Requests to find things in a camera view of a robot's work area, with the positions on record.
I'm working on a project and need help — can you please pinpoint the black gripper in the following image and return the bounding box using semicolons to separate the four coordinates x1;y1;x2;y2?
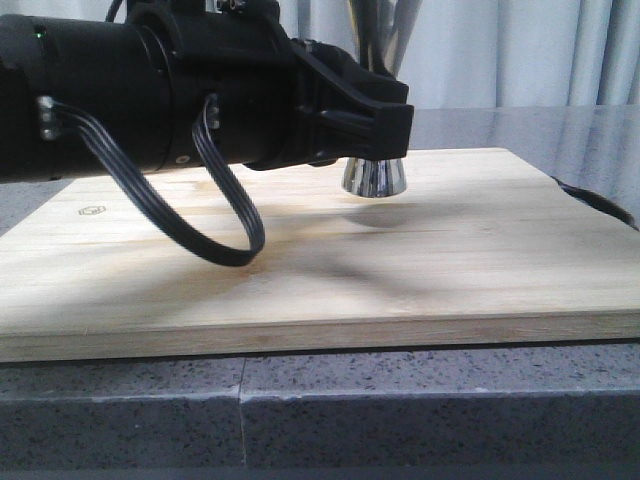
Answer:
126;1;414;171

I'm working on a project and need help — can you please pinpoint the steel double jigger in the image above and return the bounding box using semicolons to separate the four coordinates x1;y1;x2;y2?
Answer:
342;0;422;198

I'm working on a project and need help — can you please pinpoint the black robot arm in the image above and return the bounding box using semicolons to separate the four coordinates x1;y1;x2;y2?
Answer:
1;1;413;183

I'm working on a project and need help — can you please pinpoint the grey curtain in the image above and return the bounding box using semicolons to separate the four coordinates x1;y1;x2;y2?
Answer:
89;0;640;112

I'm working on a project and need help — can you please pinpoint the light wooden cutting board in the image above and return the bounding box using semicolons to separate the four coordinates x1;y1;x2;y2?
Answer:
1;148;639;362

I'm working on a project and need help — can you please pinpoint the black left ribbon cable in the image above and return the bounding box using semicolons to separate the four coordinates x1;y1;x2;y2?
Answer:
49;94;266;267

